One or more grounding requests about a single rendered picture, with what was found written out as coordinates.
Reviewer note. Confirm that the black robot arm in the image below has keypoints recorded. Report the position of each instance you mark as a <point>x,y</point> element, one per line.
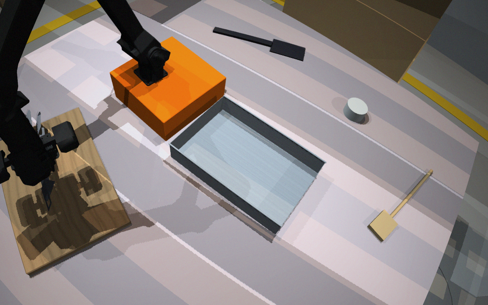
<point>17,19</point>

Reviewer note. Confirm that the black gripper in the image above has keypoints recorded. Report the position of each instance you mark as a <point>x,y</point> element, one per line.
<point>64,137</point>

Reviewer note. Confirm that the grey cylinder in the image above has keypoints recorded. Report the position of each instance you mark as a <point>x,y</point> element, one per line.
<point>355,109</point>

